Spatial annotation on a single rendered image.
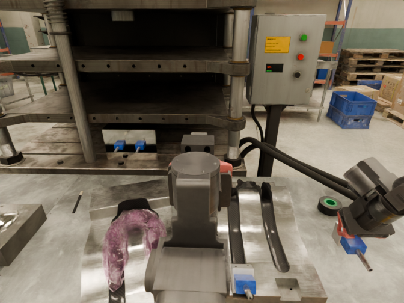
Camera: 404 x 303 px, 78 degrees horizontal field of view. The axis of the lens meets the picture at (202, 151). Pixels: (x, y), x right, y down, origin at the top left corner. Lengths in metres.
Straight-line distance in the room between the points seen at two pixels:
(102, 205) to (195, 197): 0.65
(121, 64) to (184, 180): 1.02
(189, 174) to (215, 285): 0.11
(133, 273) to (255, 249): 0.33
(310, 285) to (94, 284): 0.52
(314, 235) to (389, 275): 0.21
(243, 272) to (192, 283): 0.40
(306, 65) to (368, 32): 6.38
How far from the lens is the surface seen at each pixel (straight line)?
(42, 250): 0.99
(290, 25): 1.27
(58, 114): 1.43
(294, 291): 0.73
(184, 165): 0.28
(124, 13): 1.49
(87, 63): 1.29
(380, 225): 0.67
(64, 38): 1.27
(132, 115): 1.29
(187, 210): 0.27
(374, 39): 7.75
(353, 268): 0.92
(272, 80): 1.28
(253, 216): 0.82
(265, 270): 0.71
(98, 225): 0.88
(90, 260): 0.76
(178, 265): 0.27
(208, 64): 1.17
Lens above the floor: 1.44
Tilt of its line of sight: 28 degrees down
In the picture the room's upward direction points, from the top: straight up
